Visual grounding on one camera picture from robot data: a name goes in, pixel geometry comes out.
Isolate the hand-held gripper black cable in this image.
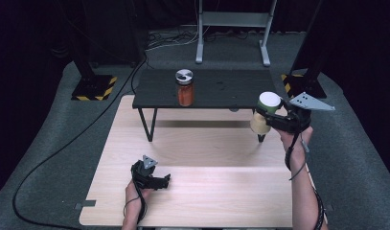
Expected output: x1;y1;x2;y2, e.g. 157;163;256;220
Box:
284;131;326;230
123;169;149;225

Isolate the person's right hand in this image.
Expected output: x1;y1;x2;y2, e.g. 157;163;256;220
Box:
276;125;314;155

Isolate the person's left hand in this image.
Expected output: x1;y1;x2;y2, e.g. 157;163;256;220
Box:
125;179;152;207

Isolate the right hand-held gripper black cable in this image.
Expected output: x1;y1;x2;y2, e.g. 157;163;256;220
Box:
284;131;326;230

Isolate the left hand-held gripper black cable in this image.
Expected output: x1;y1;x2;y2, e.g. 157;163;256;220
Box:
123;169;149;225

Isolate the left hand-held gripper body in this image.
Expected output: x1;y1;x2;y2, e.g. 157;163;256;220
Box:
130;154;159;189

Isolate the grey metal stand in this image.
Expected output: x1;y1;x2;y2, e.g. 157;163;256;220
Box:
195;0;279;68

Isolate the glass jar of yellow grains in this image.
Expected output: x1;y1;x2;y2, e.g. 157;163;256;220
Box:
249;91;283;136

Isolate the grey tape strip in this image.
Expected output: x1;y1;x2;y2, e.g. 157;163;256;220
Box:
74;199;97;211

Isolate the long black floor cable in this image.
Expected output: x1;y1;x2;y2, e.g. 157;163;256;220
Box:
11;52;149;230

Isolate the bundle of floor cables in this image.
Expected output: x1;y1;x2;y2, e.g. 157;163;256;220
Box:
146;29;201;53

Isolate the black stand with striped base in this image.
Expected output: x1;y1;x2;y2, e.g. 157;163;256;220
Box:
57;0;119;102
280;0;329;100

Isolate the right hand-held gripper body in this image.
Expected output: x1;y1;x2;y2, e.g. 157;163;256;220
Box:
272;91;336;135

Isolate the black shelf with wire legs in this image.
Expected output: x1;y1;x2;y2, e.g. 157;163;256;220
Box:
131;68;277;144

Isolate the glass jar of orange powder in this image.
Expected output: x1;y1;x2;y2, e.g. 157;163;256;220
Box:
174;68;195;107

